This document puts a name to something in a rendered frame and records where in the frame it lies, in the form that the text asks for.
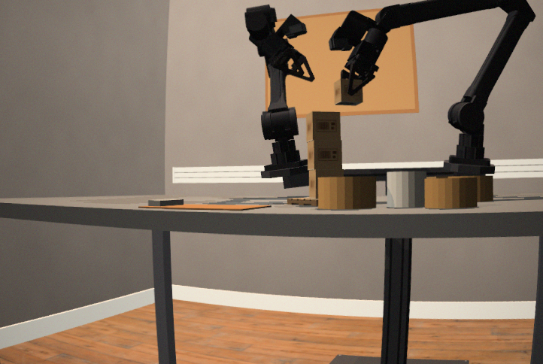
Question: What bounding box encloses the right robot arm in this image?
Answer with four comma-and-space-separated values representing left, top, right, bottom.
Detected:
244, 5, 308, 171

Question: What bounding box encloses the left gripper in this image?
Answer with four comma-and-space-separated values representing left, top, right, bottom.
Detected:
341, 46, 381, 96

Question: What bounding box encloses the grey cylinder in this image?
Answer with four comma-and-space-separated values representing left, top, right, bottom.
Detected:
387, 171, 426, 208

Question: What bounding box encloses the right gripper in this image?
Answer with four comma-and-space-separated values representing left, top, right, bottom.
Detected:
261, 37, 315, 82

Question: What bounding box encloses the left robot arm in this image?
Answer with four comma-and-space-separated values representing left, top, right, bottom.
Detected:
329, 0, 535, 166

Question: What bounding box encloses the small wooden pallet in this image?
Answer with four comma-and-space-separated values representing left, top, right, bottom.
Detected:
287, 198, 318, 206

